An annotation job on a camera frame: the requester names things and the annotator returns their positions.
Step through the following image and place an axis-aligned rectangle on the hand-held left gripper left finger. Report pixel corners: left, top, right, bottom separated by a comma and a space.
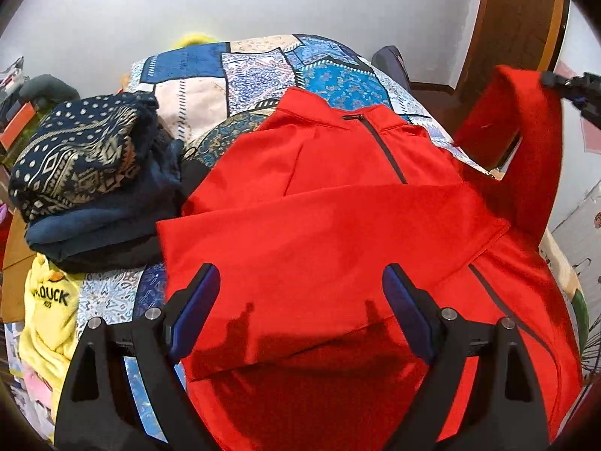
54, 263, 221, 451

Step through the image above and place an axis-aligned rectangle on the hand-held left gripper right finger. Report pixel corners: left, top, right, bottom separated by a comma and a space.
381, 263, 550, 451

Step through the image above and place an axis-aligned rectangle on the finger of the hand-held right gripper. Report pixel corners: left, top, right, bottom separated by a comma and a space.
561, 89, 601, 129
540, 70, 601, 92

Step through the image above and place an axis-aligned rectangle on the red zip jacket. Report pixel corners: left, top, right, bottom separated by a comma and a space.
156, 65, 585, 451

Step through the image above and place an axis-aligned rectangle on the wooden door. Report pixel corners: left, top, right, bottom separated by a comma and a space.
446, 0, 569, 137

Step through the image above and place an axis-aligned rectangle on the black folded garment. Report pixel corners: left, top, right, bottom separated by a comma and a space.
56, 157, 217, 274

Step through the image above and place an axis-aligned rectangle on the blue folded garment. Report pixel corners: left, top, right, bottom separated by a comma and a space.
24, 127, 184, 261

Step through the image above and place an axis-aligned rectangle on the yellow printed shirt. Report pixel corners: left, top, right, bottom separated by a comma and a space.
19, 254, 85, 419

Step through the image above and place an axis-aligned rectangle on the dark grey bag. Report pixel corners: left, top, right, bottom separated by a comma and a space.
372, 46, 413, 95

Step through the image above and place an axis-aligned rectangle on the brown cardboard sheet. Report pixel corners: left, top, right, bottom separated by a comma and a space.
0, 211, 38, 325

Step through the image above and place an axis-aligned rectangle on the navy patterned folded cloth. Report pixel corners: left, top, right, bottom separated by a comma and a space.
8, 93, 160, 222

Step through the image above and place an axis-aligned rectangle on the blue patchwork bedspread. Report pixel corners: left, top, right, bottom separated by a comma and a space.
75, 34, 587, 437

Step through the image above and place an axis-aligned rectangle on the orange box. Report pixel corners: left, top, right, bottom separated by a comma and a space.
0, 103, 38, 148

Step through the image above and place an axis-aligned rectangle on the yellow fluffy cushion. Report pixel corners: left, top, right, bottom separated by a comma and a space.
171, 33, 219, 50

